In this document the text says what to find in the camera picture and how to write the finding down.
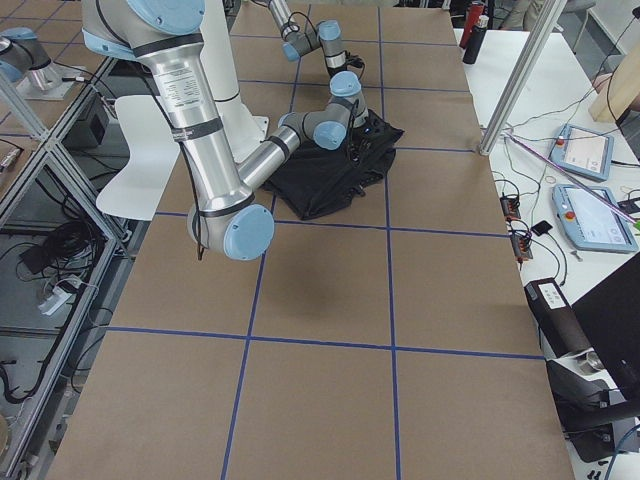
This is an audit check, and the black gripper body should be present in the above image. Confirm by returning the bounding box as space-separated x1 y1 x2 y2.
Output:
343 50 365 75
346 112 388 164

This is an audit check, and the black printed t-shirt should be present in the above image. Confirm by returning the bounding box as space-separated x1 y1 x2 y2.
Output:
263 120 404 220

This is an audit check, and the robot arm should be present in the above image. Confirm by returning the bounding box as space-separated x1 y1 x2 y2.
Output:
81 1 368 261
254 0 366 77

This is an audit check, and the black water bottle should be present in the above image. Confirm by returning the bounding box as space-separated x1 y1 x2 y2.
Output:
462 15 489 65

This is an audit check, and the red water bottle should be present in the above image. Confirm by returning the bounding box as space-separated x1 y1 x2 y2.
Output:
459 0 485 49

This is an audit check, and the far blue teach pendant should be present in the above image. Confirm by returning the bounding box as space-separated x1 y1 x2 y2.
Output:
549 124 614 182

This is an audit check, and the blue teach pendant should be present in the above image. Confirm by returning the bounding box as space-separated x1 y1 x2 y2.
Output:
549 124 614 182
552 184 639 253

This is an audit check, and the brown paper table cover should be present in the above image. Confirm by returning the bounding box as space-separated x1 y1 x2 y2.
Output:
48 5 573 479

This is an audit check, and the white chair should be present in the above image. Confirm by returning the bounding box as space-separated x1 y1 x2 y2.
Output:
96 95 180 221

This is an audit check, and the near blue teach pendant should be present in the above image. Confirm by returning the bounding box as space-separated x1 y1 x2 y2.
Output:
552 184 639 253

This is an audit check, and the reacher grabber stick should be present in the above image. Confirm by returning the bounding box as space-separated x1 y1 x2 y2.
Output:
505 133 639 230

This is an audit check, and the black box device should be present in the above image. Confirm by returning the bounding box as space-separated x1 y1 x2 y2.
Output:
524 278 591 357

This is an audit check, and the black monitor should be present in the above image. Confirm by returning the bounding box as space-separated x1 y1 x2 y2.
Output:
573 255 639 399

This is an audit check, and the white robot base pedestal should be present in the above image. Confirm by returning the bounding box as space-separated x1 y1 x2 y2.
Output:
200 0 269 164

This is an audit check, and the aluminium frame post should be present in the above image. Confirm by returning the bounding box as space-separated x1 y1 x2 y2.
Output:
478 0 567 156

